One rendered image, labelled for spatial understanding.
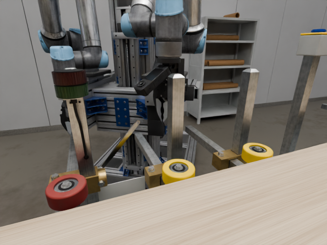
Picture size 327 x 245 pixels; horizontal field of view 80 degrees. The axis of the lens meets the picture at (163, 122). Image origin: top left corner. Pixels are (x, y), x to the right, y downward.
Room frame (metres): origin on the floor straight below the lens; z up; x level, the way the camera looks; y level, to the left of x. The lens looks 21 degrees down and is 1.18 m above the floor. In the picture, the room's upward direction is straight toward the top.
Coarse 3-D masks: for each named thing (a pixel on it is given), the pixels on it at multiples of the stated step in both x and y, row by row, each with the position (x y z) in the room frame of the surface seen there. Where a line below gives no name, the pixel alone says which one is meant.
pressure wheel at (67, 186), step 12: (60, 180) 0.35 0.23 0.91; (72, 180) 0.36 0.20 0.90; (84, 180) 0.35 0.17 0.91; (48, 192) 0.31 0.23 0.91; (60, 192) 0.31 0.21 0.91; (72, 192) 0.31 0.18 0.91; (84, 192) 0.33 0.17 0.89; (48, 204) 0.31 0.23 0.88; (60, 204) 0.30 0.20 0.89; (72, 204) 0.31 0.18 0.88
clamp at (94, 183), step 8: (96, 168) 0.45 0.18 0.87; (104, 168) 0.45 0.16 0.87; (88, 176) 0.41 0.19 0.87; (96, 176) 0.42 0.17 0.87; (104, 176) 0.43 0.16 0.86; (48, 184) 0.39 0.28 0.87; (88, 184) 0.41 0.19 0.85; (96, 184) 0.42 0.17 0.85; (104, 184) 0.42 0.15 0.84; (88, 192) 0.41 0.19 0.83
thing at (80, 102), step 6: (60, 72) 0.36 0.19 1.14; (66, 72) 0.36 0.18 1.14; (84, 84) 0.38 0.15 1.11; (84, 96) 0.38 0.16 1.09; (72, 102) 0.38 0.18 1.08; (78, 102) 0.41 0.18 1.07; (78, 120) 0.39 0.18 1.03; (84, 144) 0.41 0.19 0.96; (84, 150) 0.41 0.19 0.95; (84, 156) 0.41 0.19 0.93
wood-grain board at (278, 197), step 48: (144, 192) 0.32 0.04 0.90; (192, 192) 0.32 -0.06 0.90; (240, 192) 0.32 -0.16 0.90; (288, 192) 0.32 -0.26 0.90; (0, 240) 0.22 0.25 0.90; (48, 240) 0.22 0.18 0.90; (96, 240) 0.22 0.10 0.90; (144, 240) 0.22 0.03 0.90; (192, 240) 0.22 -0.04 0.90; (240, 240) 0.22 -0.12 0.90; (288, 240) 0.22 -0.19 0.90
